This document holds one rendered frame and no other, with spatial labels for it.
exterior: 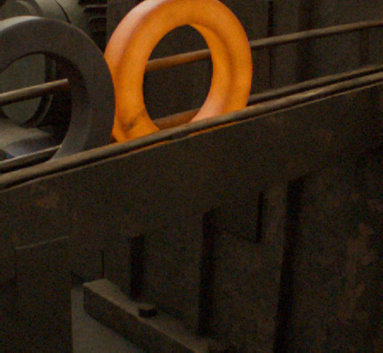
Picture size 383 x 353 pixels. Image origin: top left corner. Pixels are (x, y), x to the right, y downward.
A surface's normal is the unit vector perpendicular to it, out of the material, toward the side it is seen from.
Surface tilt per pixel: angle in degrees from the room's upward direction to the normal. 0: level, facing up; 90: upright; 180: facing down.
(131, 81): 90
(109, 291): 0
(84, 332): 0
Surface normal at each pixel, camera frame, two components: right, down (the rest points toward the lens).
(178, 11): 0.65, 0.22
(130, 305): 0.04, -0.96
